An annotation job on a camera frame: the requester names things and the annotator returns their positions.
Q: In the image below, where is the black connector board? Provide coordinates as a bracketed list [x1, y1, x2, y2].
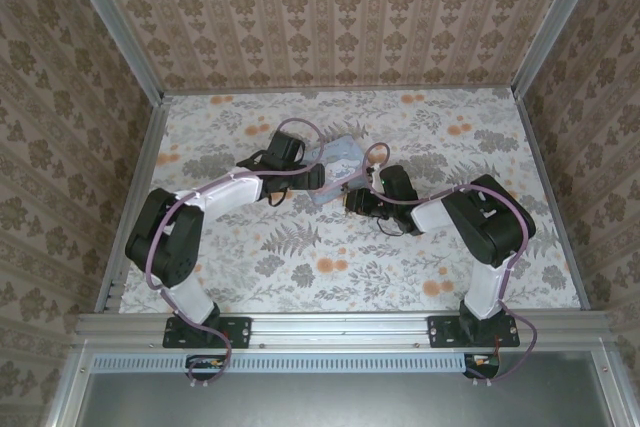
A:
[463, 352, 502, 379]
[185, 354, 227, 382]

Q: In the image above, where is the aluminium side rail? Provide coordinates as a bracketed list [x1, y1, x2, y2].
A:
[512, 89, 594, 311]
[94, 94, 171, 313]

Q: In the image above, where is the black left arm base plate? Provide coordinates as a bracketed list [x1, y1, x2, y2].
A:
[163, 315, 252, 350]

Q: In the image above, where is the aluminium corner post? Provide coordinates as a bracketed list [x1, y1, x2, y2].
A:
[510, 0, 610, 98]
[58, 0, 166, 101]

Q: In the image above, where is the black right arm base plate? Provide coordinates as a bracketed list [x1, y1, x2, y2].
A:
[427, 315, 522, 350]

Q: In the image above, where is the aluminium back rail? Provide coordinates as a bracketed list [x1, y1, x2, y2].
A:
[162, 87, 517, 96]

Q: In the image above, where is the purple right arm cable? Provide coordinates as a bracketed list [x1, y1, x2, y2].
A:
[362, 142, 540, 389]

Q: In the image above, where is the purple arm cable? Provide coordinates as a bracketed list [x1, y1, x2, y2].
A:
[362, 142, 540, 389]
[147, 118, 332, 389]

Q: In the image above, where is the grey metal sheet panel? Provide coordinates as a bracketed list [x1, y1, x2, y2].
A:
[79, 370, 616, 427]

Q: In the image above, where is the slotted grey cable duct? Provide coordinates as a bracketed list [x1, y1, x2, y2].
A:
[92, 352, 501, 375]

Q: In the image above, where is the thin black right gripper cable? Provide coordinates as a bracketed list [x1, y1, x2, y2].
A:
[375, 214, 407, 238]

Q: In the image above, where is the light blue cartoon print box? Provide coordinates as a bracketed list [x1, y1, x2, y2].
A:
[306, 133, 367, 206]

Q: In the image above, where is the aluminium front rail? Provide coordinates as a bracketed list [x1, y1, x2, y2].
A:
[74, 310, 621, 351]

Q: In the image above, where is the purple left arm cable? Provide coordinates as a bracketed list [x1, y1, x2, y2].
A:
[147, 118, 332, 389]

